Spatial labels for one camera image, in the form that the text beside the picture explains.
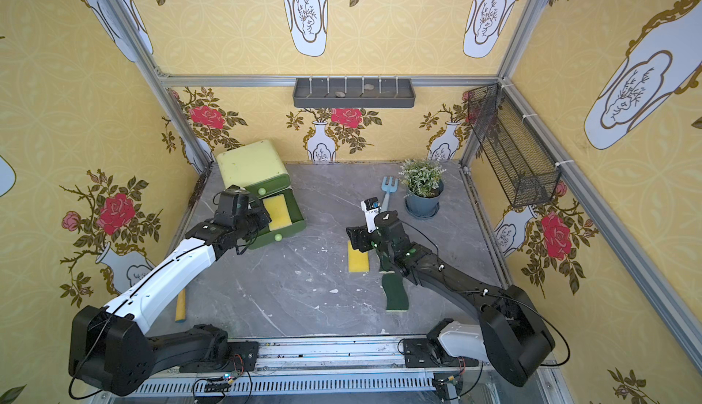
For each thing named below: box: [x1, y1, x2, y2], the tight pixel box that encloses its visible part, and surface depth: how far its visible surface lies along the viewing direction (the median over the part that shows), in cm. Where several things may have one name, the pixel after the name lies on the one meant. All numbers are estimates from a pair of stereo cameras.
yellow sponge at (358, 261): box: [348, 240, 371, 274], surface depth 92 cm
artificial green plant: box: [397, 153, 447, 199], surface depth 95 cm
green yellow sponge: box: [382, 272, 410, 310], surface depth 86 cm
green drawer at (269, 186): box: [244, 173, 291, 199], surface depth 90 cm
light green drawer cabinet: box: [215, 138, 292, 201], surface depth 92 cm
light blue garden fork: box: [380, 176, 399, 213], surface depth 112 cm
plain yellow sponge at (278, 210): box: [262, 193, 293, 231], surface depth 87 cm
